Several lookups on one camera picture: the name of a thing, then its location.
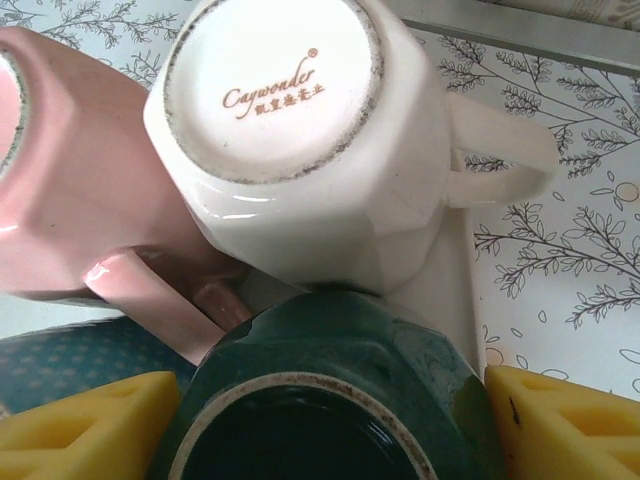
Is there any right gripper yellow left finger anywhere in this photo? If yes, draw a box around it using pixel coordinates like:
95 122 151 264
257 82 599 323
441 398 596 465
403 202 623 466
0 369 181 480

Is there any dark green mug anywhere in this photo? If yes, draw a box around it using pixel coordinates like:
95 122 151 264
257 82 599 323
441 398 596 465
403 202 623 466
149 289 511 480

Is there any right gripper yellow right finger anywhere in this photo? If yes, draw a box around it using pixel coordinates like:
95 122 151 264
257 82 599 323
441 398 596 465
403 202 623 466
485 364 640 480

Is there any pink faceted mug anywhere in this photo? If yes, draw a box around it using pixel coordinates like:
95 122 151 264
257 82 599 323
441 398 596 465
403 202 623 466
0 27 254 366

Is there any white faceted mug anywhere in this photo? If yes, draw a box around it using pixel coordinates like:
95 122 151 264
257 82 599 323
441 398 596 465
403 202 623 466
142 0 557 296

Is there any blue dotted mug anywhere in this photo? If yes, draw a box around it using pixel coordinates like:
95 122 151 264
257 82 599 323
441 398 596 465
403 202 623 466
0 319 201 416

